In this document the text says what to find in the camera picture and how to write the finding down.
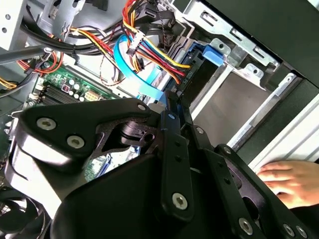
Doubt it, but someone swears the bare person hand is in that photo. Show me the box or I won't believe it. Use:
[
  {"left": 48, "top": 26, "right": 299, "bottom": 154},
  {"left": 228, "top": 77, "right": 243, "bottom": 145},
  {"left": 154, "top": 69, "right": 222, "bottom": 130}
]
[{"left": 258, "top": 160, "right": 319, "bottom": 210}]

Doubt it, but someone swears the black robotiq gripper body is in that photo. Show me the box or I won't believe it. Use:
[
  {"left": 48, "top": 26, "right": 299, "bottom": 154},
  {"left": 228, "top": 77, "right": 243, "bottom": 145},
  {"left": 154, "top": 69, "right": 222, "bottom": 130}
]
[{"left": 49, "top": 151, "right": 240, "bottom": 239}]

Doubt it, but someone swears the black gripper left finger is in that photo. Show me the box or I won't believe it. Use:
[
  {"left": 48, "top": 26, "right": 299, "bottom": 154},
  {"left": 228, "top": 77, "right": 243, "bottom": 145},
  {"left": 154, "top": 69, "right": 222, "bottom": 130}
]
[{"left": 14, "top": 90, "right": 195, "bottom": 222}]

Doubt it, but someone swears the blue data wire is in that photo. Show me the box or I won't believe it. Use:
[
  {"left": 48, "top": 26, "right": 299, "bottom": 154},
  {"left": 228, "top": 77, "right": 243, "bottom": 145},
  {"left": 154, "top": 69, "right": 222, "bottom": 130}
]
[{"left": 113, "top": 34, "right": 167, "bottom": 104}]

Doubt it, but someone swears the red yellow power wire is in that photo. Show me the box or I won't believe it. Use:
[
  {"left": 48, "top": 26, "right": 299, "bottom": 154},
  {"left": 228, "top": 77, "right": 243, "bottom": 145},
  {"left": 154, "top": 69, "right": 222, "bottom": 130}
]
[{"left": 122, "top": 0, "right": 199, "bottom": 87}]

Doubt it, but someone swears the hard disk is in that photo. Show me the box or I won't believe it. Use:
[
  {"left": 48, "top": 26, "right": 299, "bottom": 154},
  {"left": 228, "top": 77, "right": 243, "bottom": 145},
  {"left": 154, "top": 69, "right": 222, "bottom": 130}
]
[{"left": 159, "top": 37, "right": 230, "bottom": 95}]

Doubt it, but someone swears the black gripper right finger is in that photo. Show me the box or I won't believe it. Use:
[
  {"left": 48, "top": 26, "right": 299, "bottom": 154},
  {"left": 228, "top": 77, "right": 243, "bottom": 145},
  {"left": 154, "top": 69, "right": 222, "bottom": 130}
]
[{"left": 178, "top": 94, "right": 313, "bottom": 239}]

